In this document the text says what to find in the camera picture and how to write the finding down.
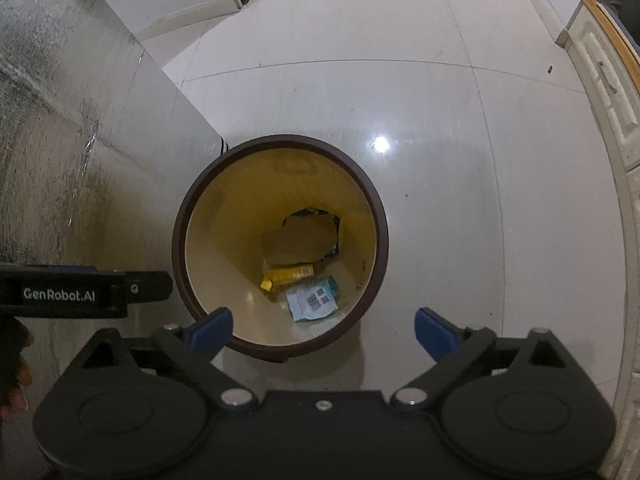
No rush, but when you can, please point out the yellow carton box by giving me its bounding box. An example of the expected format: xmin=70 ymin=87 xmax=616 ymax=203
xmin=259 ymin=263 xmax=316 ymax=292

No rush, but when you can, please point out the grey counter with foil side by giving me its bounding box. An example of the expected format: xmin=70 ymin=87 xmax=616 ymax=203
xmin=0 ymin=0 xmax=227 ymax=376

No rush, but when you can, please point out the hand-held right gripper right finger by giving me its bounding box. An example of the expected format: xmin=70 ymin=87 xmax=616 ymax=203
xmin=390 ymin=307 xmax=568 ymax=409

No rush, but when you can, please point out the low white wooden-top cabinet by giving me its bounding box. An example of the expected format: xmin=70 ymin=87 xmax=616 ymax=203
xmin=555 ymin=0 xmax=640 ymax=176

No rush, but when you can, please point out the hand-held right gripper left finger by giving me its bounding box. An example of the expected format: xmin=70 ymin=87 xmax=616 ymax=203
xmin=80 ymin=307 xmax=259 ymax=410

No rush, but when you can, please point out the brown cardboard piece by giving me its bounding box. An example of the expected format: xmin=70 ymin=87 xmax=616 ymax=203
xmin=261 ymin=206 xmax=343 ymax=267

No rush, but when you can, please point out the person's left hand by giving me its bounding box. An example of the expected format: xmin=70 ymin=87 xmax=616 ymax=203
xmin=0 ymin=316 xmax=35 ymax=425

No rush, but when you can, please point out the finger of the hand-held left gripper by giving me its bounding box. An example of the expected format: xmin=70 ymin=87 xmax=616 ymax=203
xmin=125 ymin=270 xmax=174 ymax=305

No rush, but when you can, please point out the yellow trash bin brown rim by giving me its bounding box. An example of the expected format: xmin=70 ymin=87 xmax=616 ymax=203
xmin=171 ymin=133 xmax=389 ymax=364

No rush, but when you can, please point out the teal tissue packet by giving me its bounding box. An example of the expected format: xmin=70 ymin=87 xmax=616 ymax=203
xmin=285 ymin=275 xmax=340 ymax=323

